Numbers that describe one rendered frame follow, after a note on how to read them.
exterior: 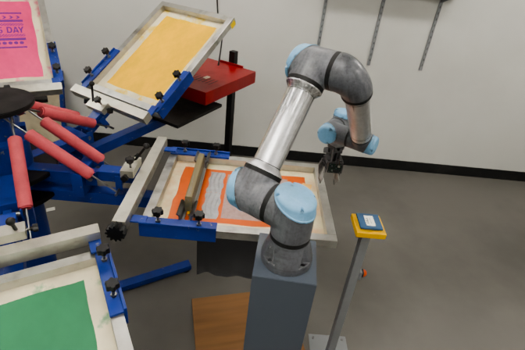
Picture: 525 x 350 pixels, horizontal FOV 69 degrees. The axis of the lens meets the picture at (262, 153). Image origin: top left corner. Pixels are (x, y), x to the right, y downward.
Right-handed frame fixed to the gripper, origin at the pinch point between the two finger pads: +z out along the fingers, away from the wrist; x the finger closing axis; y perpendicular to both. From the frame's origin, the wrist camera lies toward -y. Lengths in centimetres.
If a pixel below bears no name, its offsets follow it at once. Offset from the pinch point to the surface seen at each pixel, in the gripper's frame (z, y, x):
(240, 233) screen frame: 9.6, 28.9, -36.7
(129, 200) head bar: 4, 21, -82
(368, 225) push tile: 11.3, 15.0, 18.0
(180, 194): 13, 3, -65
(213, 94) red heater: 1, -93, -63
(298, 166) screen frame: 9.3, -25.8, -9.9
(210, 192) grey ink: 12, 0, -52
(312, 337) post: 107, 3, 10
